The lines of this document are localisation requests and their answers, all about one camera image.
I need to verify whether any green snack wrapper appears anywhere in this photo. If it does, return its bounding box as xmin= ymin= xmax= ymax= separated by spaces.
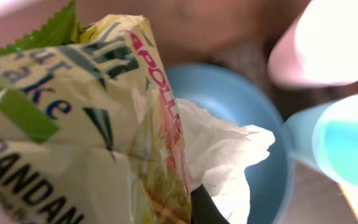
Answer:
xmin=0 ymin=1 xmax=192 ymax=224

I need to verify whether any light blue cup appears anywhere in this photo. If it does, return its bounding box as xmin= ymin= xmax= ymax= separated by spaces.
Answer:
xmin=283 ymin=94 xmax=358 ymax=187

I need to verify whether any pink cup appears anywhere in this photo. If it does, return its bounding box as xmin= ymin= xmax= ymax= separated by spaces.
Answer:
xmin=268 ymin=0 xmax=358 ymax=89

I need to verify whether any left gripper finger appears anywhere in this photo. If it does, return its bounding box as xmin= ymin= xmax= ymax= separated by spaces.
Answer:
xmin=191 ymin=185 xmax=229 ymax=224

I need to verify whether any white tissue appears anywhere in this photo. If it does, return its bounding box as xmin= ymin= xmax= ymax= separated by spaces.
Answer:
xmin=177 ymin=99 xmax=275 ymax=223

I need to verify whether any dark blue plate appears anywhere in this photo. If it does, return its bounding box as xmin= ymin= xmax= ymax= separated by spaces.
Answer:
xmin=166 ymin=63 xmax=295 ymax=224

